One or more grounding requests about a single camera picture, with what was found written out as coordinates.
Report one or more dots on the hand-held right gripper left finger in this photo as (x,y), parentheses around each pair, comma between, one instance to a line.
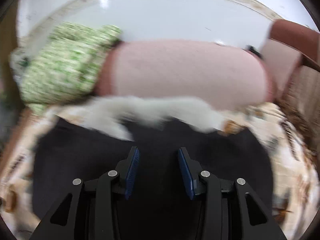
(132,172)

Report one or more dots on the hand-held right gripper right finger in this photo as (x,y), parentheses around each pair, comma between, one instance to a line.
(186,175)

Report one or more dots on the black coat with fur collar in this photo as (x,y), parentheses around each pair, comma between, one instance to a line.
(160,135)

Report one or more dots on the pink quilted sofa backrest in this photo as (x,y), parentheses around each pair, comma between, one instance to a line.
(185,70)

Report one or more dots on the leaf print blanket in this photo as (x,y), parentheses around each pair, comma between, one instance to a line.
(292,175)

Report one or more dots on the green patterned folded quilt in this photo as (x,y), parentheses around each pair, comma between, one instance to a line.
(65,70)

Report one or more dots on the striped floral cushion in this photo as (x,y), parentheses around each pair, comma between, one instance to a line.
(303,97)

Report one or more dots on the brown pink sofa armrest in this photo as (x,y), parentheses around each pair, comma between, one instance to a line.
(287,47)

